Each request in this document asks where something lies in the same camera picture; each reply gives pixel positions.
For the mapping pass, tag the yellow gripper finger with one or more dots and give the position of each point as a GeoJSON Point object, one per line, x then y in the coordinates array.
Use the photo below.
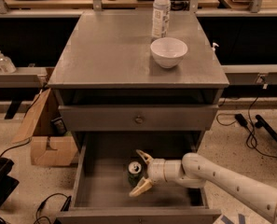
{"type": "Point", "coordinates": [143, 185]}
{"type": "Point", "coordinates": [145, 157]}

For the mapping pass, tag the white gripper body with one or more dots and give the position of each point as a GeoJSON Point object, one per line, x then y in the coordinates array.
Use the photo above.
{"type": "Point", "coordinates": [157, 170]}

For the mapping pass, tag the green soda can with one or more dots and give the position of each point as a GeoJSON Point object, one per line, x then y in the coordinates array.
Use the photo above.
{"type": "Point", "coordinates": [134, 173]}

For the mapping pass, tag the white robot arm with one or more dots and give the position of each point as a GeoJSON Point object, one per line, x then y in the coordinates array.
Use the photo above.
{"type": "Point", "coordinates": [193, 170]}

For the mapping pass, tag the open grey middle drawer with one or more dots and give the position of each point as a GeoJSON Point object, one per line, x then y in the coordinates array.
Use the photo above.
{"type": "Point", "coordinates": [102, 187]}

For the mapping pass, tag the grey drawer cabinet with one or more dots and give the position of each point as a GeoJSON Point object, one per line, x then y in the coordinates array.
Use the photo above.
{"type": "Point", "coordinates": [107, 61]}

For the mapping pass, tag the closed grey top drawer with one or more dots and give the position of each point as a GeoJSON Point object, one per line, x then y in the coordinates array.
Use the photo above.
{"type": "Point", "coordinates": [113, 118]}

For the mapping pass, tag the brown cardboard box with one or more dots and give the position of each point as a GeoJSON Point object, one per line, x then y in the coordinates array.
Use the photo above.
{"type": "Point", "coordinates": [47, 146]}

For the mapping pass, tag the black power adapter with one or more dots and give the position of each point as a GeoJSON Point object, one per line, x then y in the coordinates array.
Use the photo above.
{"type": "Point", "coordinates": [242, 121]}

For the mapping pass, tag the white ceramic bowl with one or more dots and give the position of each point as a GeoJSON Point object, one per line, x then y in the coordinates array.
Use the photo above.
{"type": "Point", "coordinates": [168, 52]}

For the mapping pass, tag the small white pump bottle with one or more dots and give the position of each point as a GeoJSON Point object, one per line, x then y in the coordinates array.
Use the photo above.
{"type": "Point", "coordinates": [214, 46]}

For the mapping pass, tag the clear plastic water bottle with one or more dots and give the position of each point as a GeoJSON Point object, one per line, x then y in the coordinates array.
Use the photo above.
{"type": "Point", "coordinates": [160, 18]}

